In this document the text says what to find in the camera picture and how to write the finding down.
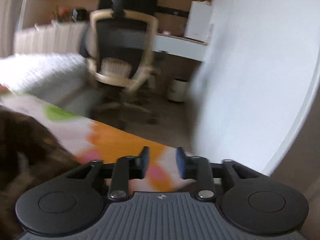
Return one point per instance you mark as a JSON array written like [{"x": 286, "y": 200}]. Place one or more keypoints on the white quilted mattress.
[{"x": 59, "y": 79}]

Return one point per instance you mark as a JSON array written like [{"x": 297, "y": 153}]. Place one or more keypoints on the white desk top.
[{"x": 180, "y": 46}]

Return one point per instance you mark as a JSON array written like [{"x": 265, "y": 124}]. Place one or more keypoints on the brown corduroy garment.
[{"x": 30, "y": 156}]

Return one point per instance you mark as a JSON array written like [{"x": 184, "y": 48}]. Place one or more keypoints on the beige padded headboard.
[{"x": 62, "y": 38}]

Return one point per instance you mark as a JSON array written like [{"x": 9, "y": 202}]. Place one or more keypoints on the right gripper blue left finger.
[{"x": 125, "y": 169}]

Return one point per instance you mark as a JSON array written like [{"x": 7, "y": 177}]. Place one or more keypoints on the white box on desk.
[{"x": 198, "y": 24}]

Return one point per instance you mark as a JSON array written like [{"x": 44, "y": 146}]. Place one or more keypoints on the potted pink flower plant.
[{"x": 61, "y": 14}]

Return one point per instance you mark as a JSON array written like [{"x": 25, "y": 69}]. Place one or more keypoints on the cartoon print play mat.
[{"x": 87, "y": 140}]

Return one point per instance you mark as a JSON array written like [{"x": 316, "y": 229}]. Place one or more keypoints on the white waste bin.
[{"x": 177, "y": 90}]

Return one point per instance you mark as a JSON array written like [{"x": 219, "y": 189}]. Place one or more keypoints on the black round speaker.
[{"x": 80, "y": 15}]

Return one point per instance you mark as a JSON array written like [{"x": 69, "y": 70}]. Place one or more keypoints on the beige mesh office chair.
[{"x": 117, "y": 45}]

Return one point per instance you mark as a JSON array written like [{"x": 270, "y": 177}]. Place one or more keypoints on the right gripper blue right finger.
[{"x": 199, "y": 170}]

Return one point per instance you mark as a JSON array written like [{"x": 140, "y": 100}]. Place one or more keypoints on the black monitor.
[{"x": 145, "y": 6}]

